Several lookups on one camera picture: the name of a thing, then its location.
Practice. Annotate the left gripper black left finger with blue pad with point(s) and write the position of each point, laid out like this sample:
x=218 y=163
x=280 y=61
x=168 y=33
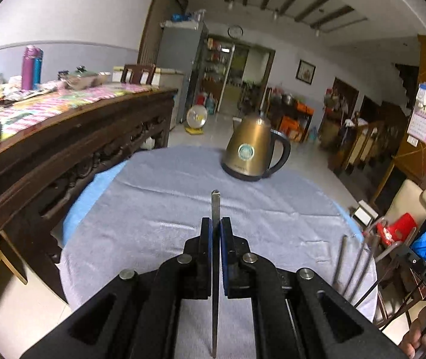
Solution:
x=135 y=315

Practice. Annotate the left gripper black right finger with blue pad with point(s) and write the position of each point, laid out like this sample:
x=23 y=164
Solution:
x=296 y=314

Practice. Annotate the person's right hand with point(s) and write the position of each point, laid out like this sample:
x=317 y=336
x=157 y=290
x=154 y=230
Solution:
x=415 y=338

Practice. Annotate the red plastic stool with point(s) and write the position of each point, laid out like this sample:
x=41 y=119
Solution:
x=399 y=231

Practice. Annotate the grey table cloth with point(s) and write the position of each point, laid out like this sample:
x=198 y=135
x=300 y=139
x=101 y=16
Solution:
x=140 y=214

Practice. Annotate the cream armchair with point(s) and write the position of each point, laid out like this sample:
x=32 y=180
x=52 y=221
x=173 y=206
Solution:
x=410 y=199

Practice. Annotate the wooden stair railing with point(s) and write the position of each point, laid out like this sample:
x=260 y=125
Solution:
x=355 y=147

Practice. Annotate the dark carved wooden table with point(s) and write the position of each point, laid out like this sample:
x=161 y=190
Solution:
x=44 y=168

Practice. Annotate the gold electric kettle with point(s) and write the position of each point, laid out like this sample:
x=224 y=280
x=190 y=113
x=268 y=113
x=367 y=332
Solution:
x=255 y=150

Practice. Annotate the orange boxes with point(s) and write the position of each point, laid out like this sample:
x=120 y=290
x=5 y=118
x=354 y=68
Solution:
x=295 y=121

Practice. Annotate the small white fan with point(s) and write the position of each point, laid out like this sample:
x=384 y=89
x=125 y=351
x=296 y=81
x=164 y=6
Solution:
x=196 y=119

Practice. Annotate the checkered floral tablecloth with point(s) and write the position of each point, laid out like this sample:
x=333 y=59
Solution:
x=31 y=112

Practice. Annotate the white chest freezer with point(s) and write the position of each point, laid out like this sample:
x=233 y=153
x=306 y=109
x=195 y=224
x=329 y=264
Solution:
x=168 y=78

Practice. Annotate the green lidded bowl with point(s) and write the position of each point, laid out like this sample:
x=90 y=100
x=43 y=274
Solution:
x=80 y=79

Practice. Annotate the framed picture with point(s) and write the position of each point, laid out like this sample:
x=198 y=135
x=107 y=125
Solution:
x=305 y=72

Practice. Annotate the dark wooden chair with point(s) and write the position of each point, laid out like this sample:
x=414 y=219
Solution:
x=133 y=73

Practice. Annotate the blue water bottle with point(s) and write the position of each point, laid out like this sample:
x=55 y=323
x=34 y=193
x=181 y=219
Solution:
x=38 y=64

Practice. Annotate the grey refrigerator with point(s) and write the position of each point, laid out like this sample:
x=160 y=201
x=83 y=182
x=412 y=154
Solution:
x=182 y=49

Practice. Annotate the purple water bottle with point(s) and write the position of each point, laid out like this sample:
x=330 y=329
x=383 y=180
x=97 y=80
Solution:
x=28 y=63

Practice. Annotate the wall calendar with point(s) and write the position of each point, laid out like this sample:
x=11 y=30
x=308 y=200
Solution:
x=417 y=124

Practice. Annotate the round wall clock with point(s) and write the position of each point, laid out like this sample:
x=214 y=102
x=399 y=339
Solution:
x=235 y=31

